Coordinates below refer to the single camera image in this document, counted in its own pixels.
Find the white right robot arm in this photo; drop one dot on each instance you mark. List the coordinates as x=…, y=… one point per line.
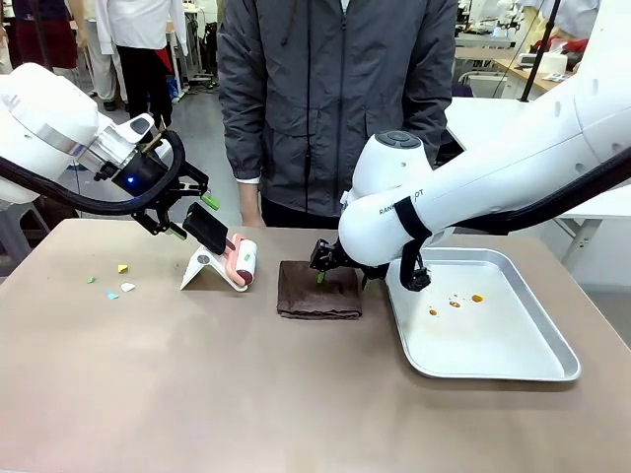
x=493, y=172

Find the silver metal tray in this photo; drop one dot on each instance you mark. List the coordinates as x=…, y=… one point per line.
x=493, y=340

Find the yellow paper scrap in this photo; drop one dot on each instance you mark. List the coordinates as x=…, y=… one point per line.
x=123, y=268

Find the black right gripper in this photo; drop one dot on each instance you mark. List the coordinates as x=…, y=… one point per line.
x=340, y=258

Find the brown terry towel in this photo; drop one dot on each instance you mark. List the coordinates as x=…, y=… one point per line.
x=305, y=295

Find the elongated orange sauce spot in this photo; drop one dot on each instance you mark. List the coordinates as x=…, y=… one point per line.
x=433, y=311

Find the person in gray jacket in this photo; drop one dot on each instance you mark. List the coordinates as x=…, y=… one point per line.
x=320, y=98

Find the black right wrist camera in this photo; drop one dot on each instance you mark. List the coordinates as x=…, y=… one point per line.
x=420, y=281

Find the bystander in maroon apron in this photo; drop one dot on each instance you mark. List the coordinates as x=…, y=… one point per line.
x=44, y=34

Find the wooden workbench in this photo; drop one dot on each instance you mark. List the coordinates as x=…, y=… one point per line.
x=537, y=79

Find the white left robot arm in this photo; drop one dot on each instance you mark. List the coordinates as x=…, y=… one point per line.
x=39, y=113

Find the blue paper scrap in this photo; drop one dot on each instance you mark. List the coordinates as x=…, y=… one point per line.
x=111, y=295

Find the bystander in light trousers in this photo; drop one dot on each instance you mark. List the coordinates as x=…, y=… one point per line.
x=101, y=64

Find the white folding stand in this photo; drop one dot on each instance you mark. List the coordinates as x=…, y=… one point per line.
x=202, y=268

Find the white paper scrap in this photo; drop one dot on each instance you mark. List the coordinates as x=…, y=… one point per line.
x=128, y=287

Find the person's right hand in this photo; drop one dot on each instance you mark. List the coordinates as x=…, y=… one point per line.
x=251, y=207

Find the bystander white coat black trousers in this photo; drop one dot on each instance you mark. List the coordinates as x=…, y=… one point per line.
x=143, y=24

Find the black pole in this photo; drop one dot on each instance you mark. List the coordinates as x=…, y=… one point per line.
x=535, y=74

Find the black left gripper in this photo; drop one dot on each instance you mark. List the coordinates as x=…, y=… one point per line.
x=140, y=175

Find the gray left wrist camera box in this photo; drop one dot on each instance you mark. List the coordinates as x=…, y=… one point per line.
x=139, y=127

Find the gray stool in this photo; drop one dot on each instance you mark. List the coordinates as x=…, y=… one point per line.
x=24, y=222

